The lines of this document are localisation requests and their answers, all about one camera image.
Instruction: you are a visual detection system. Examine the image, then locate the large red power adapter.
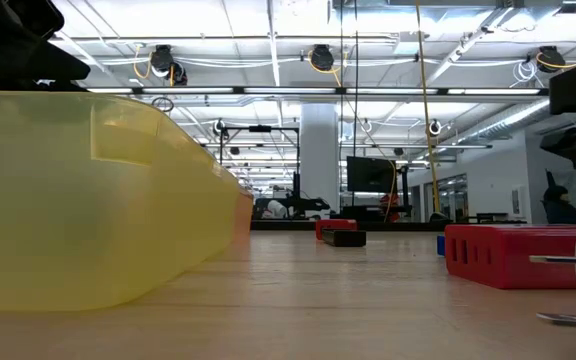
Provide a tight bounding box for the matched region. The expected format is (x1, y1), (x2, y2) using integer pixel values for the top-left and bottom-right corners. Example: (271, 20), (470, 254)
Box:
(443, 223), (576, 291)

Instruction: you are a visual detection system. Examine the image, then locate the small red power adapter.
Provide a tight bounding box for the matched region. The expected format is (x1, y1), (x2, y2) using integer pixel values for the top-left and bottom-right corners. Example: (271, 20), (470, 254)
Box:
(315, 218), (359, 241)

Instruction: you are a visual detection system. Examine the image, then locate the person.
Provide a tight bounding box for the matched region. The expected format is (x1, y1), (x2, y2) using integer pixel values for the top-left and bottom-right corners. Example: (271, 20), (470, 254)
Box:
(541, 184), (576, 225)

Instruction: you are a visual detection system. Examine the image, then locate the yellow translucent plastic tray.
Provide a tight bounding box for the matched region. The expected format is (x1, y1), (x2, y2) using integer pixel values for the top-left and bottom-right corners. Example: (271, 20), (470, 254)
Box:
(0, 89), (253, 314)

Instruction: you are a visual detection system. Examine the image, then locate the black flat screen monitor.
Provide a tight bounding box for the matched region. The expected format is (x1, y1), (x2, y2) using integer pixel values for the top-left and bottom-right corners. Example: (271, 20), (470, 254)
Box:
(345, 155), (399, 195)

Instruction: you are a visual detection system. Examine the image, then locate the orange translucent plastic tray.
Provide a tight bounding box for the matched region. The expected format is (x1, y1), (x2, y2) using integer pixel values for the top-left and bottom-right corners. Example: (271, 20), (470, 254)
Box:
(232, 188), (255, 246)

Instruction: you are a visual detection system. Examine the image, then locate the white building column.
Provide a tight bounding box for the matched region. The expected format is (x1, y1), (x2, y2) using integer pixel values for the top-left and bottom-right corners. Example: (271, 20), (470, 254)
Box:
(299, 102), (342, 215)

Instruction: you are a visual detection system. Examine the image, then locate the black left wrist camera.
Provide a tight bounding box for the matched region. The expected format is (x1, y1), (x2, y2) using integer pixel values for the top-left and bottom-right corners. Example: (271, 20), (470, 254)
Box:
(2, 0), (65, 39)

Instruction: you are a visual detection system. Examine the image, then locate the silver ceiling duct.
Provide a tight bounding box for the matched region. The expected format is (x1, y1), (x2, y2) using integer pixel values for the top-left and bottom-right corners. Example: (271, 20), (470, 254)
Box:
(460, 98), (552, 146)

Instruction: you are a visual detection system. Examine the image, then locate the black ceiling cable reel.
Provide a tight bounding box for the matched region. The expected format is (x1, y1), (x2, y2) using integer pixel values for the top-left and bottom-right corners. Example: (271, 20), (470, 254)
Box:
(309, 43), (337, 72)
(536, 44), (567, 74)
(150, 43), (189, 87)

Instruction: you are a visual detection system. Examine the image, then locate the yellow hanging cable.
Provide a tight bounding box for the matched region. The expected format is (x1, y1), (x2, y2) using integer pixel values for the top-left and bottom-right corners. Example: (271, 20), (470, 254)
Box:
(414, 0), (443, 217)

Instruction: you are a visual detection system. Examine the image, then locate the black background rig frame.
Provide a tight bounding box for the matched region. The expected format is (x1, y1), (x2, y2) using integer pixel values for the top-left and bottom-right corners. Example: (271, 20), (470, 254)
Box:
(219, 124), (302, 221)

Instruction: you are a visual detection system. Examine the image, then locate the black metal rig frame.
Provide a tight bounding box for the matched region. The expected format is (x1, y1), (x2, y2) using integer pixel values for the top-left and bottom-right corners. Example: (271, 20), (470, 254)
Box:
(86, 85), (552, 233)

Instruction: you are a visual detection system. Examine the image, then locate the black hanging cable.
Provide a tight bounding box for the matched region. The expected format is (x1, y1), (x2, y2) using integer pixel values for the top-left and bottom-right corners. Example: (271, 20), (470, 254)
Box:
(352, 0), (360, 207)

